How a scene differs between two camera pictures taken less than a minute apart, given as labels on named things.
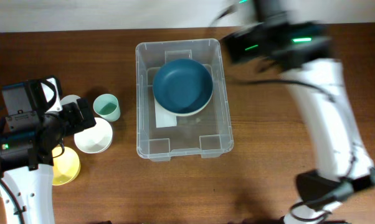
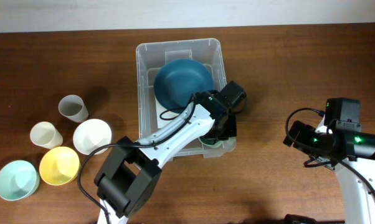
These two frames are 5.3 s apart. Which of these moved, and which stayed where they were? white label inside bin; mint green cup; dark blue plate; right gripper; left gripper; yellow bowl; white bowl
Moved: right gripper; left gripper; mint green cup
Stayed: white label inside bin; white bowl; yellow bowl; dark blue plate
